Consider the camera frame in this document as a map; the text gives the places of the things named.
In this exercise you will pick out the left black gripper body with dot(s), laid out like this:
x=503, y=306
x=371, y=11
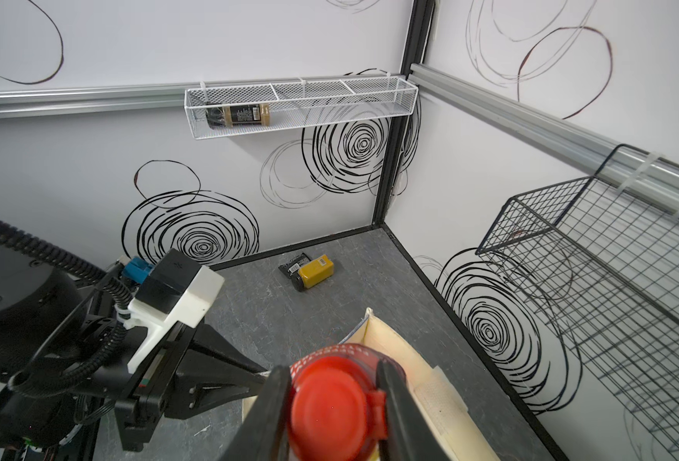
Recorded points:
x=140, y=397

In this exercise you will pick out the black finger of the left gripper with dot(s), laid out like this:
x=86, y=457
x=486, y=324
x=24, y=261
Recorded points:
x=212, y=373

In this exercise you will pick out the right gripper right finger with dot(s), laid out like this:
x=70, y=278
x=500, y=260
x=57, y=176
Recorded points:
x=409, y=437

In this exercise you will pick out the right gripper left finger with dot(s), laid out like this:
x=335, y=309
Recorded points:
x=263, y=434

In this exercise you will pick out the cream canvas shopping bag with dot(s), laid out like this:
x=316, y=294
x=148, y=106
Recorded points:
x=439, y=402

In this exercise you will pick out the red liquid bottle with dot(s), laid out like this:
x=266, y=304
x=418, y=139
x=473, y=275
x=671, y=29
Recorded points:
x=336, y=406

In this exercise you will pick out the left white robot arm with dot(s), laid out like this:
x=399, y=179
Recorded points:
x=78, y=342

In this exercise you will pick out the yellow black small device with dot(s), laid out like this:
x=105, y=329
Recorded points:
x=305, y=272

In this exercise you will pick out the dark bottle in shelf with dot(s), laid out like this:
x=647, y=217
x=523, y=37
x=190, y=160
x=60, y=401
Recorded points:
x=238, y=116

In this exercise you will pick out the white wire wall shelf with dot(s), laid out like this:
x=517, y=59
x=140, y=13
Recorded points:
x=303, y=103

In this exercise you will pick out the black wire wall basket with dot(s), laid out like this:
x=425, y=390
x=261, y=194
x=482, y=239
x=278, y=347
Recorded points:
x=600, y=255

